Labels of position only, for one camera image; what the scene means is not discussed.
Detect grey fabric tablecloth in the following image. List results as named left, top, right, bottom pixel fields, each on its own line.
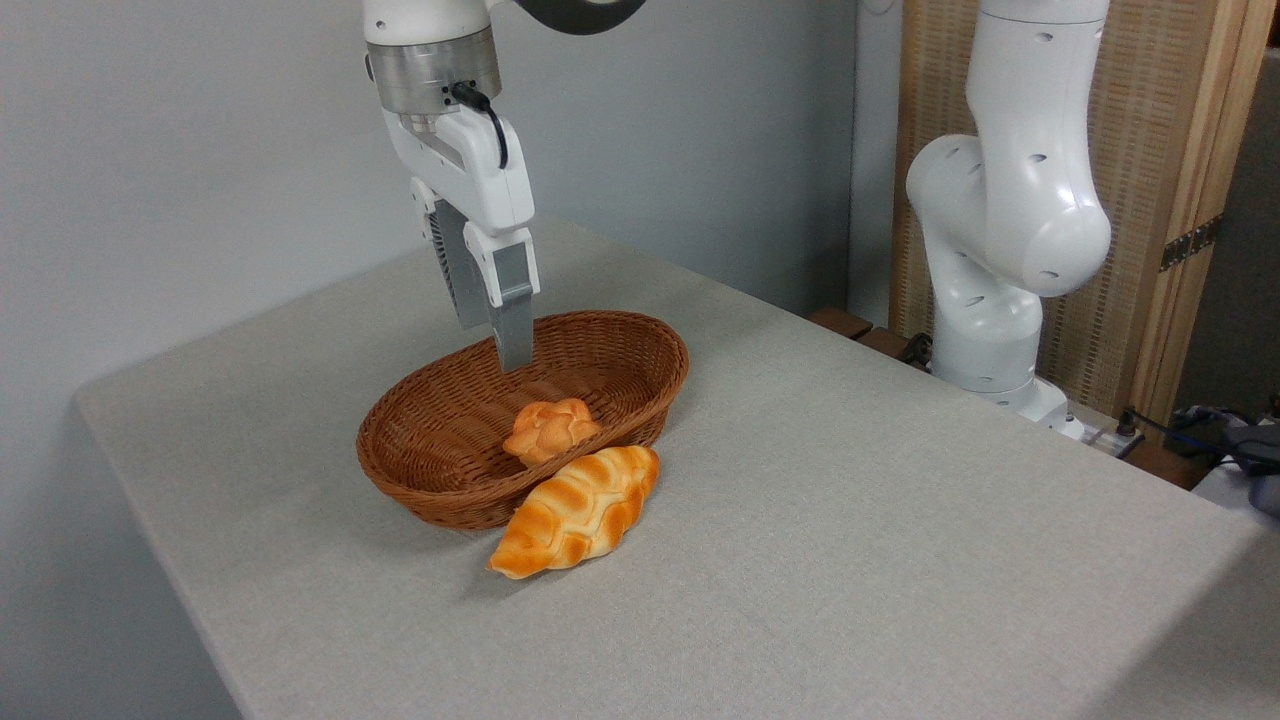
left=72, top=212, right=1280, bottom=720

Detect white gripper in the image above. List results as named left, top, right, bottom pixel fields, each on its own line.
left=383, top=106, right=542, bottom=374

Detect brown wicker basket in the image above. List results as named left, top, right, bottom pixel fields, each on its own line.
left=356, top=310, right=690, bottom=531

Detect wooden folding screen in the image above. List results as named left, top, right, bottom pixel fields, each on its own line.
left=890, top=0, right=1280, bottom=431

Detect dark grey bag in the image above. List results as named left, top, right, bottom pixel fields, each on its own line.
left=1225, top=423, right=1280, bottom=518

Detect black plug with cable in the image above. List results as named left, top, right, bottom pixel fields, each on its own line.
left=1114, top=405, right=1236, bottom=463

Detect dark metal screen hinge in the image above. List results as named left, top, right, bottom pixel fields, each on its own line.
left=1160, top=215, right=1223, bottom=273

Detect small round bread roll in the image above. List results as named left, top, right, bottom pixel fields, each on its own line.
left=501, top=398, right=603, bottom=467

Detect long braided bread loaf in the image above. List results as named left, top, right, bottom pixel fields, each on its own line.
left=487, top=445, right=661, bottom=581

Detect white power strip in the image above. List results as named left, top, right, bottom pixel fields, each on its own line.
left=1084, top=422, right=1146, bottom=462

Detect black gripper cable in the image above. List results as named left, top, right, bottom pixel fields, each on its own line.
left=450, top=81, right=510, bottom=170

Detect brown wooden platform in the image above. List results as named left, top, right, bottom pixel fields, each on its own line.
left=808, top=307, right=1213, bottom=491

